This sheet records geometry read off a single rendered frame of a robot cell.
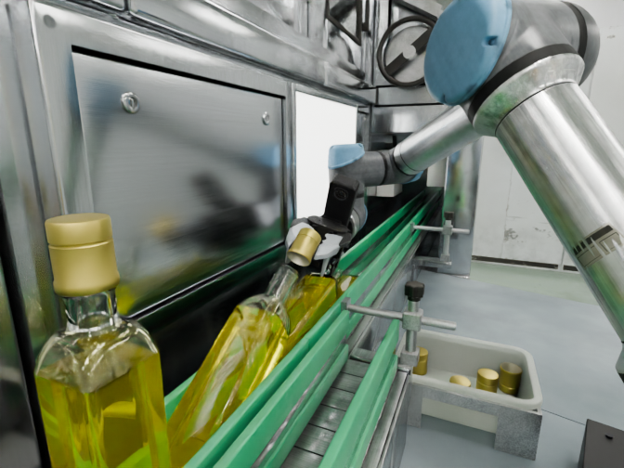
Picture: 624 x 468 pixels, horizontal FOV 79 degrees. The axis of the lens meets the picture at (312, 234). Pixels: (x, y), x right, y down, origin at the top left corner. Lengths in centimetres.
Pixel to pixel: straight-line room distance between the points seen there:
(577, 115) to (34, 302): 53
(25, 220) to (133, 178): 11
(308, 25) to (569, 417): 93
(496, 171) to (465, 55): 368
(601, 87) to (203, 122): 392
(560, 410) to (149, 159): 77
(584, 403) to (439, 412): 30
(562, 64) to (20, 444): 64
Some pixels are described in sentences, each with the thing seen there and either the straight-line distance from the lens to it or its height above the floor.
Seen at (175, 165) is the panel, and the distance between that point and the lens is 50.
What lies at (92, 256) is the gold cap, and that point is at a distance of 25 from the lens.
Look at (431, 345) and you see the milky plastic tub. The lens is 82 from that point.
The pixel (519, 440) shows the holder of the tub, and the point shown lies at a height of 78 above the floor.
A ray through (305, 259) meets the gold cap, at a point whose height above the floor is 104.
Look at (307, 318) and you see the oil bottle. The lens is 52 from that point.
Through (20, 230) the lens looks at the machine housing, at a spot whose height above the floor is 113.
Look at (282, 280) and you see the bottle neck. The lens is 47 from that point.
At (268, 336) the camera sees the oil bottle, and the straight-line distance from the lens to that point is 42.
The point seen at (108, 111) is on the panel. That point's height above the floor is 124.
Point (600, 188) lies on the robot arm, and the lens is 41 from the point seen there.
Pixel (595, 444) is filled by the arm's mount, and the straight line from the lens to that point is 67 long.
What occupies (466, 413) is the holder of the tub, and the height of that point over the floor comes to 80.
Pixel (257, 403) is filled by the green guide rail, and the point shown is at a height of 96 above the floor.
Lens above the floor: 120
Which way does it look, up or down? 13 degrees down
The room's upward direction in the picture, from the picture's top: straight up
